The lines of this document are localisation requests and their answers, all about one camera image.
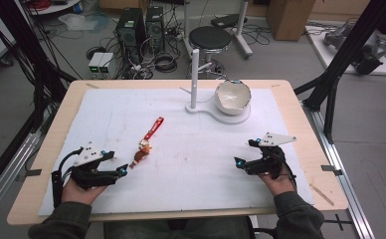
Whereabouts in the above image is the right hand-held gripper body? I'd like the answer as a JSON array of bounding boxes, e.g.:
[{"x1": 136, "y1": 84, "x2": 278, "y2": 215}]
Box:
[{"x1": 246, "y1": 131, "x2": 297, "y2": 180}]

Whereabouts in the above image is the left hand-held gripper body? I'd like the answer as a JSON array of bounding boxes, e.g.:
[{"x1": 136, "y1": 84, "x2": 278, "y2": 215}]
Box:
[{"x1": 69, "y1": 141, "x2": 119, "y2": 191}]

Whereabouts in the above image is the red strap doll keychain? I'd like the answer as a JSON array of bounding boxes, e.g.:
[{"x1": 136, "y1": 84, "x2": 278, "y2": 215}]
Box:
[{"x1": 128, "y1": 116, "x2": 165, "y2": 169}]

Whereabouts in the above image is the person's left hand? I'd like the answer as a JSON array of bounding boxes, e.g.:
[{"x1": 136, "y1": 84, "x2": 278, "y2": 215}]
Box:
[{"x1": 61, "y1": 178, "x2": 107, "y2": 206}]

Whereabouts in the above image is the person's right hand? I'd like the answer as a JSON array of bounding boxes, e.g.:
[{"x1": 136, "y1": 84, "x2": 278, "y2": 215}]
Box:
[{"x1": 258, "y1": 166, "x2": 296, "y2": 197}]

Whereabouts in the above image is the white eggshell-shaped bowl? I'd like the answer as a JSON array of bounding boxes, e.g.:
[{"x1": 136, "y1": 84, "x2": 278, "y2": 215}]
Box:
[{"x1": 214, "y1": 79, "x2": 252, "y2": 117}]

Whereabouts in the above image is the white mat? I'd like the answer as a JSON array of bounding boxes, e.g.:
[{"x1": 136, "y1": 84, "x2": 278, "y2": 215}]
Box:
[{"x1": 38, "y1": 87, "x2": 315, "y2": 217}]

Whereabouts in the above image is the black tape piece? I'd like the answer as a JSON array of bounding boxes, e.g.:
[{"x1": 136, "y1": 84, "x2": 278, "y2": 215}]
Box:
[
  {"x1": 320, "y1": 164, "x2": 343, "y2": 177},
  {"x1": 14, "y1": 168, "x2": 43, "y2": 182}
]

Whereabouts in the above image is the thin wooden stick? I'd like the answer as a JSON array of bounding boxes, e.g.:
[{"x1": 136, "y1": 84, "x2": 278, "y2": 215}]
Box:
[{"x1": 309, "y1": 182, "x2": 335, "y2": 207}]

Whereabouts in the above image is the white stand with pole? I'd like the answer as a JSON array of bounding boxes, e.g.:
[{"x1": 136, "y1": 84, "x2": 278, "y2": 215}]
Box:
[{"x1": 179, "y1": 48, "x2": 252, "y2": 125}]

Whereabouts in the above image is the white power supply box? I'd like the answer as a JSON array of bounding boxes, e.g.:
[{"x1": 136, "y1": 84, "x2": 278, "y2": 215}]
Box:
[
  {"x1": 97, "y1": 52, "x2": 115, "y2": 75},
  {"x1": 88, "y1": 52, "x2": 104, "y2": 75}
]

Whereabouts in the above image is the black round stool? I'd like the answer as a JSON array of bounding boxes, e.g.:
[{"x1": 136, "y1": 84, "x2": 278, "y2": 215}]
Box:
[{"x1": 187, "y1": 25, "x2": 234, "y2": 80}]

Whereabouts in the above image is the white floor board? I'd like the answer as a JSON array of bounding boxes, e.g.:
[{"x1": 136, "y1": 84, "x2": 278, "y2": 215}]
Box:
[{"x1": 304, "y1": 24, "x2": 386, "y2": 77}]

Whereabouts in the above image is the black flat pedal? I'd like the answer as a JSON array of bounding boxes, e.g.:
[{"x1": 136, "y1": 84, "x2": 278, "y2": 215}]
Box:
[{"x1": 210, "y1": 13, "x2": 249, "y2": 30}]

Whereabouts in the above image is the black computer tower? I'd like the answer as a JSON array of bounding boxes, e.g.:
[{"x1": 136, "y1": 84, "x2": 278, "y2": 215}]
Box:
[
  {"x1": 115, "y1": 7, "x2": 147, "y2": 65},
  {"x1": 144, "y1": 5, "x2": 166, "y2": 55}
]

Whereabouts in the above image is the brown cardboard box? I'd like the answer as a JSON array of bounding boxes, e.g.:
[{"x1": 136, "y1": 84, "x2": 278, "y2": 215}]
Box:
[{"x1": 266, "y1": 0, "x2": 316, "y2": 42}]

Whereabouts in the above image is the clear plastic sheet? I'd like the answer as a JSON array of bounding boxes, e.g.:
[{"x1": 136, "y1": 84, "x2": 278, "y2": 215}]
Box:
[{"x1": 58, "y1": 12, "x2": 109, "y2": 33}]

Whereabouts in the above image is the grey robot device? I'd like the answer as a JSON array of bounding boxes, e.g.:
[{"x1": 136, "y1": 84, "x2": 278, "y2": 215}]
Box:
[{"x1": 322, "y1": 22, "x2": 386, "y2": 76}]

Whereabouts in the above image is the white round table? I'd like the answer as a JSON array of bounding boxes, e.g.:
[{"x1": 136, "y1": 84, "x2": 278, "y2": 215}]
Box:
[{"x1": 24, "y1": 0, "x2": 84, "y2": 17}]

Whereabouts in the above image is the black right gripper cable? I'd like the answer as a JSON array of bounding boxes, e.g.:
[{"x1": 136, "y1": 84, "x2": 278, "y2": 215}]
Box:
[{"x1": 276, "y1": 154, "x2": 298, "y2": 193}]

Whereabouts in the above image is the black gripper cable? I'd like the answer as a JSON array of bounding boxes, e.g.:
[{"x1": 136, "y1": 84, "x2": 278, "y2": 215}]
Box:
[
  {"x1": 51, "y1": 146, "x2": 84, "y2": 209},
  {"x1": 276, "y1": 154, "x2": 298, "y2": 193}
]

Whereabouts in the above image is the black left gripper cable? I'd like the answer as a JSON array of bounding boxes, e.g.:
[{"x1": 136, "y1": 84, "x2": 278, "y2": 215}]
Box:
[{"x1": 51, "y1": 146, "x2": 84, "y2": 209}]

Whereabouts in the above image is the aluminium rail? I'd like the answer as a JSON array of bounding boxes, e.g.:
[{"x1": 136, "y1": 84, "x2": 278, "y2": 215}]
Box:
[
  {"x1": 0, "y1": 131, "x2": 42, "y2": 227},
  {"x1": 301, "y1": 99, "x2": 376, "y2": 239}
]

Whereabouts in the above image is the coil of black cables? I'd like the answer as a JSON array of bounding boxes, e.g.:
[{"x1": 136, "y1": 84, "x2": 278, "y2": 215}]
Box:
[{"x1": 153, "y1": 52, "x2": 179, "y2": 74}]

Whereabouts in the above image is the white metal desk frame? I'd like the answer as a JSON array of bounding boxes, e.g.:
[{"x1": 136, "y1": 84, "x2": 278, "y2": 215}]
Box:
[{"x1": 182, "y1": 0, "x2": 254, "y2": 61}]

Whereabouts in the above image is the black metal frame post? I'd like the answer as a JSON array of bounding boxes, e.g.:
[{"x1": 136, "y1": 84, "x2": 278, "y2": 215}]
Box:
[
  {"x1": 292, "y1": 0, "x2": 386, "y2": 144},
  {"x1": 0, "y1": 0, "x2": 80, "y2": 200}
]

